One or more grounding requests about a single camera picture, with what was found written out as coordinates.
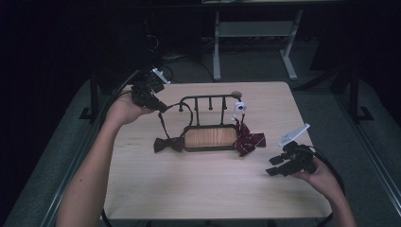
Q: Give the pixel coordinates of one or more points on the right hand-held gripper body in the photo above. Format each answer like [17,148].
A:
[301,159]

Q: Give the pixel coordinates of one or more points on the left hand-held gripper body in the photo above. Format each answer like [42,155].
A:
[143,91]

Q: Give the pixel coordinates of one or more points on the red striped bow tie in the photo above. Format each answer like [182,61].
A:
[249,140]

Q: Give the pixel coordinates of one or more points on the dark brown bow tie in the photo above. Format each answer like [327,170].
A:
[168,144]

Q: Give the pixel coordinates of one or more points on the black hook rack wooden base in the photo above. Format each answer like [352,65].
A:
[210,137]

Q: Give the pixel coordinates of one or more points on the person's left hand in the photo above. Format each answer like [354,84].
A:
[123,112]

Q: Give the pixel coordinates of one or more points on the person's right hand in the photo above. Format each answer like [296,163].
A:
[323,181]

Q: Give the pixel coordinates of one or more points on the black metal stand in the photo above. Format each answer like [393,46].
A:
[93,97]
[354,94]

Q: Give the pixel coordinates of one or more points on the grey round disc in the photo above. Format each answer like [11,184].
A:
[236,94]

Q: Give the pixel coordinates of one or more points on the metal frame rail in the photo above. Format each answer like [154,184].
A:
[67,179]
[375,157]

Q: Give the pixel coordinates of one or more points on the white metal table frame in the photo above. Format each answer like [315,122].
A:
[252,29]

